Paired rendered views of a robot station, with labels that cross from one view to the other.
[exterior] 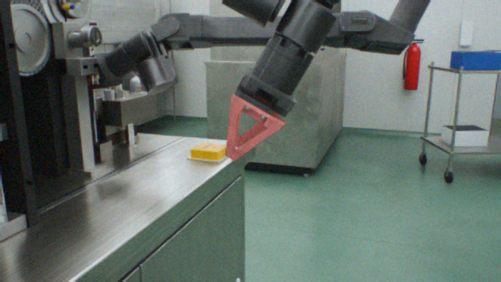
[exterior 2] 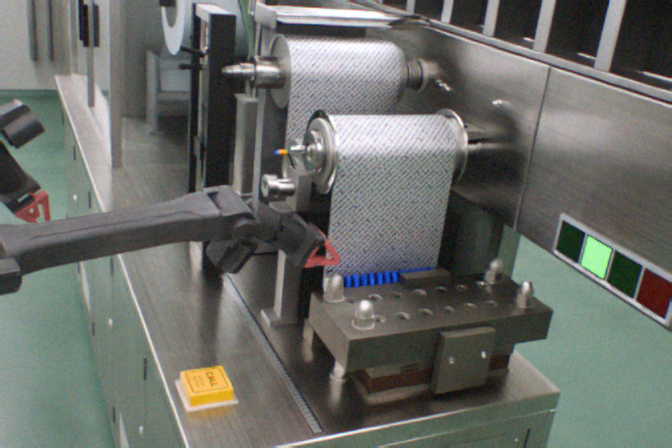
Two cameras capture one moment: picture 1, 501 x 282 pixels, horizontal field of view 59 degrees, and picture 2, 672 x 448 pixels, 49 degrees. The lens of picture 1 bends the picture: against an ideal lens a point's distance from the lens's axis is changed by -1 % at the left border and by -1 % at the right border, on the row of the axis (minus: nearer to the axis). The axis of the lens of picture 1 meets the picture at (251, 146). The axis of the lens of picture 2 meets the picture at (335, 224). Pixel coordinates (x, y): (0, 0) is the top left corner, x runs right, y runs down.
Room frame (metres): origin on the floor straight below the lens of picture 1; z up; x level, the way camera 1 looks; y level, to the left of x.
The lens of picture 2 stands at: (1.83, -0.47, 1.62)
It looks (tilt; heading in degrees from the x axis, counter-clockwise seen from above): 22 degrees down; 135
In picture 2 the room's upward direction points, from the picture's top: 6 degrees clockwise
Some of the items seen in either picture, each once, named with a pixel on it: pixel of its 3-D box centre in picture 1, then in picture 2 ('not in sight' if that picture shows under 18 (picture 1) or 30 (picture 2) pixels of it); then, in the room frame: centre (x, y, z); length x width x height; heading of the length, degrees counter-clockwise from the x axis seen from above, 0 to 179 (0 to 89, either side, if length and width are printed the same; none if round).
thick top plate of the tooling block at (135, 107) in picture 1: (74, 104); (431, 315); (1.15, 0.46, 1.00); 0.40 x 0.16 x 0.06; 71
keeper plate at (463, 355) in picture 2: not in sight; (463, 360); (1.25, 0.45, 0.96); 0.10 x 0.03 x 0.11; 71
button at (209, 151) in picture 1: (210, 151); (206, 386); (1.01, 0.10, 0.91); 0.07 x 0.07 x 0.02; 71
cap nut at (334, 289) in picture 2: (116, 89); (335, 286); (1.05, 0.32, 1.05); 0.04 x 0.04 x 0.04
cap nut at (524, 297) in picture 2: not in sight; (525, 292); (1.25, 0.60, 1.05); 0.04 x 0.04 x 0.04
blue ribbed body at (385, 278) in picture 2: not in sight; (387, 280); (1.05, 0.46, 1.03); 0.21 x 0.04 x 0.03; 71
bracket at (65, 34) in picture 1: (81, 100); (284, 247); (0.88, 0.34, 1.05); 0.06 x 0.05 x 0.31; 71
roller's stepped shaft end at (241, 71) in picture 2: not in sight; (237, 71); (0.67, 0.37, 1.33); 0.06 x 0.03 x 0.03; 71
